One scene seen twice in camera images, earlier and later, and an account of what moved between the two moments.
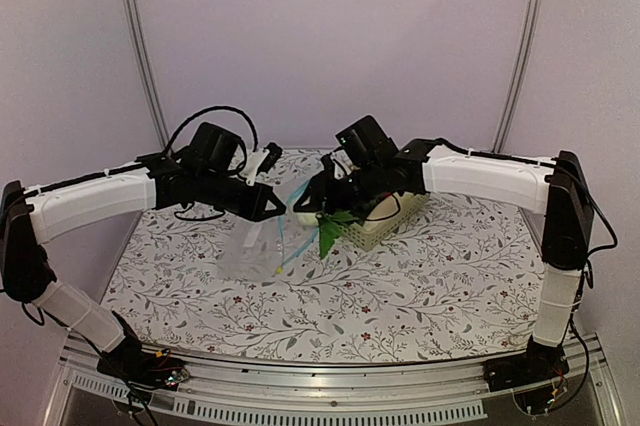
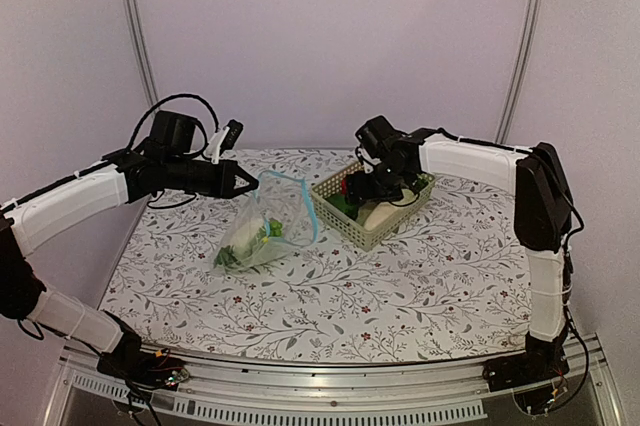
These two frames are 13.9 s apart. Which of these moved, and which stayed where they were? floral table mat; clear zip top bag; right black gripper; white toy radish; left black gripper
Moved: left black gripper; clear zip top bag; white toy radish; right black gripper
Stayed: floral table mat
